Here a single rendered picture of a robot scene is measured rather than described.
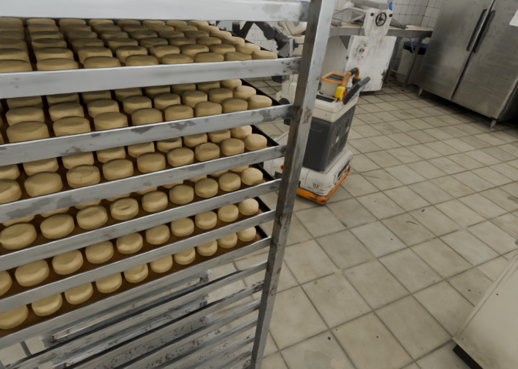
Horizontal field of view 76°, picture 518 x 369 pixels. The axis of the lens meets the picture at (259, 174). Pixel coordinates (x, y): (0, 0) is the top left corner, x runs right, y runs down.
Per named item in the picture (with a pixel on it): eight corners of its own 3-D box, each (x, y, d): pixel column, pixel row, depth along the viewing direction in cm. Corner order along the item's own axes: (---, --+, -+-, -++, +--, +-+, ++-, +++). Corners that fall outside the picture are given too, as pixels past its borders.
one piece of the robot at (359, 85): (353, 100, 254) (373, 76, 239) (338, 113, 228) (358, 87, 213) (342, 91, 256) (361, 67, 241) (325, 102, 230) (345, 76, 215)
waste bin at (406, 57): (429, 85, 595) (444, 47, 559) (408, 86, 573) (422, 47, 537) (406, 76, 635) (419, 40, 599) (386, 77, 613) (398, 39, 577)
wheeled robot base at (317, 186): (349, 173, 299) (356, 149, 285) (323, 208, 251) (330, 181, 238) (284, 149, 325) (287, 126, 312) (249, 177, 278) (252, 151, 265)
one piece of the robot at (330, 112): (343, 159, 291) (369, 63, 246) (320, 187, 250) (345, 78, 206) (308, 147, 304) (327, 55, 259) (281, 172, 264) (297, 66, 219)
